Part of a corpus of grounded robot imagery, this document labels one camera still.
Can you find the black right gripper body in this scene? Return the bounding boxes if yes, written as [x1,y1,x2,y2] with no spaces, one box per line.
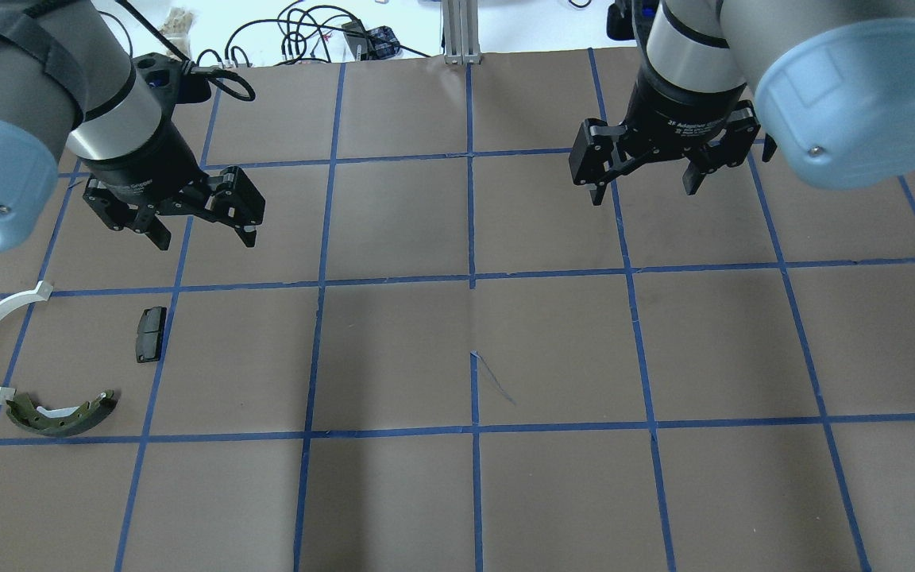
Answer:
[624,63,752,162]

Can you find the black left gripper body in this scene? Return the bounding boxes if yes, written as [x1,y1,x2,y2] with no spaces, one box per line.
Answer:
[83,119,208,211]

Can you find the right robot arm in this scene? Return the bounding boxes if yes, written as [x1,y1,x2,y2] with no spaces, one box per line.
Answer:
[569,1,915,206]

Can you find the black brake pad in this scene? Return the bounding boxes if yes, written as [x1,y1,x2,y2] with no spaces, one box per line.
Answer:
[135,307,168,363]

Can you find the olive green brake shoe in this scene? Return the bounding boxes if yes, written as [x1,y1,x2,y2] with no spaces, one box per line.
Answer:
[5,390,118,438]

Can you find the black tangled cables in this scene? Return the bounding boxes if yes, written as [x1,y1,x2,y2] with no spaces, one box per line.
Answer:
[195,0,434,68]

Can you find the aluminium frame post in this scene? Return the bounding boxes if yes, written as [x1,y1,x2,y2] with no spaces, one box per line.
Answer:
[439,0,482,65]

